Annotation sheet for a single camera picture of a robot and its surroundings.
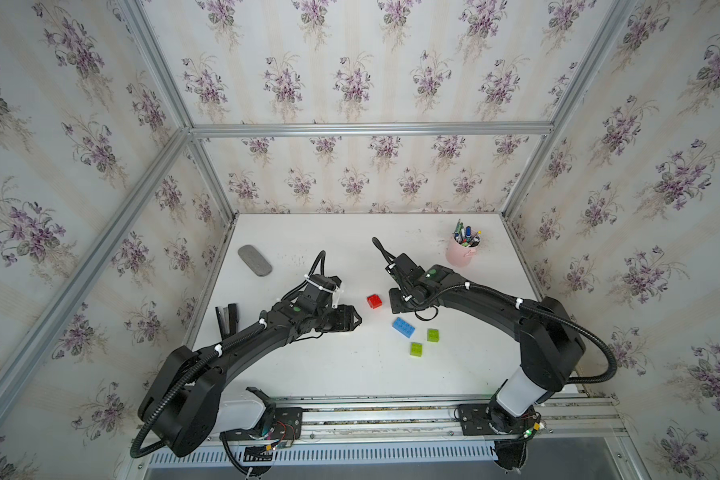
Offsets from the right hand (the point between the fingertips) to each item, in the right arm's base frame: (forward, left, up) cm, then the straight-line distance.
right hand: (401, 304), depth 87 cm
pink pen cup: (+20, -21, +4) cm, 29 cm away
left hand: (-6, +13, +1) cm, 15 cm away
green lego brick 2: (-12, -5, -6) cm, 14 cm away
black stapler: (-4, +53, -5) cm, 53 cm away
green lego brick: (-7, -10, -6) cm, 13 cm away
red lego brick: (+3, +8, -3) cm, 9 cm away
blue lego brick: (-5, -1, -6) cm, 7 cm away
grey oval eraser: (+19, +50, -4) cm, 54 cm away
